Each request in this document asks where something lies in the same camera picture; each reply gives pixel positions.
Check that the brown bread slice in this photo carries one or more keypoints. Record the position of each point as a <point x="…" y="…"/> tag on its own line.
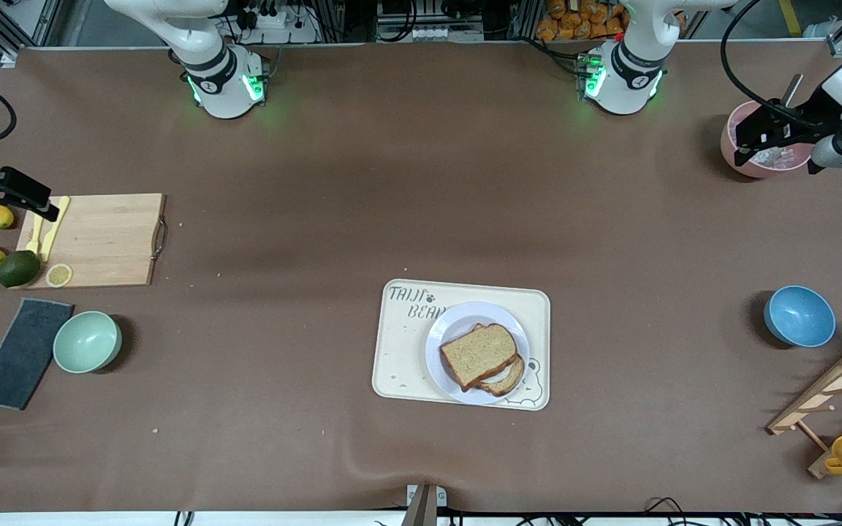
<point x="476" y="354"/>

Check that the bread slice under egg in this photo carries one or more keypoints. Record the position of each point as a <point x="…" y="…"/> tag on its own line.
<point x="512" y="380"/>

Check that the brown table cloth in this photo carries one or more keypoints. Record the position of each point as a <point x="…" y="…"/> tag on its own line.
<point x="245" y="438"/>

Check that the mint green bowl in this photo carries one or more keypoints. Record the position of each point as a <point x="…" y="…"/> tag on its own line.
<point x="86" y="342"/>

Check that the lemon slice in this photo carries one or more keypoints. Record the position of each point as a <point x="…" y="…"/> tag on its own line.
<point x="59" y="275"/>

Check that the orange snack pile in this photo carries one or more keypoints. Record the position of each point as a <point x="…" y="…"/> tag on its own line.
<point x="574" y="25"/>

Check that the dark grey cloth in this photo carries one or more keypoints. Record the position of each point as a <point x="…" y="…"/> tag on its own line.
<point x="23" y="354"/>

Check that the yellow plastic fork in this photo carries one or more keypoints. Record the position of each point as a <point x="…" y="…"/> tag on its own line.
<point x="35" y="237"/>

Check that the cream bear print tray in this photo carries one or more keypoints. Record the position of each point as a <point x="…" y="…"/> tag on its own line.
<point x="399" y="351"/>

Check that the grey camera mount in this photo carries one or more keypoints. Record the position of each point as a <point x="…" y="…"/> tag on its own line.
<point x="422" y="505"/>

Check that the white power strip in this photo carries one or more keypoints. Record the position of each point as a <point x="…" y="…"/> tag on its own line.
<point x="275" y="29"/>

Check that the yellow plastic knife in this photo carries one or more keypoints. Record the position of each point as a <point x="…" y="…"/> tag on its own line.
<point x="52" y="234"/>

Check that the pink bowl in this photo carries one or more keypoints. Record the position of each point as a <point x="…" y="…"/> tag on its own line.
<point x="728" y="146"/>

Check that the blue bowl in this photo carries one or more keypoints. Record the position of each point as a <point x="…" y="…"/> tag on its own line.
<point x="799" y="316"/>

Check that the round white plate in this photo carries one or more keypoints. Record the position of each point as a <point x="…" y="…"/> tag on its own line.
<point x="457" y="319"/>

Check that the green avocado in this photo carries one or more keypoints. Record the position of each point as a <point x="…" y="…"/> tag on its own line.
<point x="19" y="269"/>

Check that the wooden cutting board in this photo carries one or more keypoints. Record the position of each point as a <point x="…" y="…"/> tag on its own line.
<point x="114" y="241"/>

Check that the fried egg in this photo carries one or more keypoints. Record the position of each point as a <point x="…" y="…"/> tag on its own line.
<point x="501" y="371"/>

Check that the wooden peg rack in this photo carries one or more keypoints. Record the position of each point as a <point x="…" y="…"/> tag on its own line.
<point x="830" y="387"/>

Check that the clear ice cubes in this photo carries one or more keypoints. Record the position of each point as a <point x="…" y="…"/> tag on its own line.
<point x="779" y="157"/>

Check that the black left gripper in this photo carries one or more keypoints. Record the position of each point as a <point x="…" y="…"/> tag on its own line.
<point x="810" y="115"/>

